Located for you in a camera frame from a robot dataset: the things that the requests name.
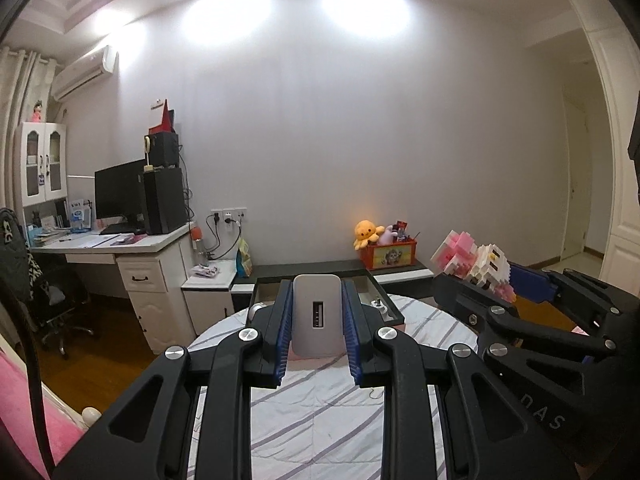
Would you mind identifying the pink white block figure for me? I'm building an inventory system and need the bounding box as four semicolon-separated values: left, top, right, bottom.
431;231;516;304

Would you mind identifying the white power bank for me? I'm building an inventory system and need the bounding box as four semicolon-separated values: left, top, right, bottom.
291;274;345;360

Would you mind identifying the white astronaut figurine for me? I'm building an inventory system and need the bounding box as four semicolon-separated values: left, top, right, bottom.
247;302;268;321

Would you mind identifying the red toy storage box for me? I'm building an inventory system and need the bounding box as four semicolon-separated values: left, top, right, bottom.
360;240;416;271

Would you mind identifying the purple plush toy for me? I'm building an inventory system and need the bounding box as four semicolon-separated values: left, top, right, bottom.
376;226;398;246

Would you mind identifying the pink quilt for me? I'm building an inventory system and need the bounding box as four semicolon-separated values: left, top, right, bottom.
0;343;89;480

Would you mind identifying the orange octopus plush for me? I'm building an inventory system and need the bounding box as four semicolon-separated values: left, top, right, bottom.
354;220;385;250

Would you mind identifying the black office chair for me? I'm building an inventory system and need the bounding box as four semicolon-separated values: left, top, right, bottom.
1;207;94;360

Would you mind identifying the white desk with drawers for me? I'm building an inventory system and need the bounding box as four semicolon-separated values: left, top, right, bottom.
32;224;196;354

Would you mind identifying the striped white table cloth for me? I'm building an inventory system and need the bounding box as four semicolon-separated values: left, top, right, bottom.
188;294;477;479

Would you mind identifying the pink black storage box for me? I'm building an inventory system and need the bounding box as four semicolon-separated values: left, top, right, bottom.
247;274;406;361

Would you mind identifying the yellow blue snack bag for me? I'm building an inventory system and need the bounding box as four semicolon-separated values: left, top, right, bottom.
235;237;253;278

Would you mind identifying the orange cap water bottle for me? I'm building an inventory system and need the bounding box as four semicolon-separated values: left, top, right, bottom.
190;226;208;266

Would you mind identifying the black computer tower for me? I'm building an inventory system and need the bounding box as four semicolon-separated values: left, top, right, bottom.
140;167;188;235

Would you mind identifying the black computer monitor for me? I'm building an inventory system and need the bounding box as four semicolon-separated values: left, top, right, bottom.
94;159;145;235

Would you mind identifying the black speaker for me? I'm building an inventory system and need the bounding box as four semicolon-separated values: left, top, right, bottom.
145;131;179;168

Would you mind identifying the white glass door cabinet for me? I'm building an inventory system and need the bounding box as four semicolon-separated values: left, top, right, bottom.
14;122;67;208

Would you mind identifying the doll on cabinet top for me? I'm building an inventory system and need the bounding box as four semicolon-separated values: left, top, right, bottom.
29;100;44;122

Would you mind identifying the white air conditioner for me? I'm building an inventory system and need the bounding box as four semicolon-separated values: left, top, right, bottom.
51;44;118;102

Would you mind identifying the beige curtain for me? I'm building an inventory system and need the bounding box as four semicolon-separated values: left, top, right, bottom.
0;44;59;212

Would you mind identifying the wall power outlet strip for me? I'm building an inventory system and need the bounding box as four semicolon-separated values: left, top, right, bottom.
210;207;247;223

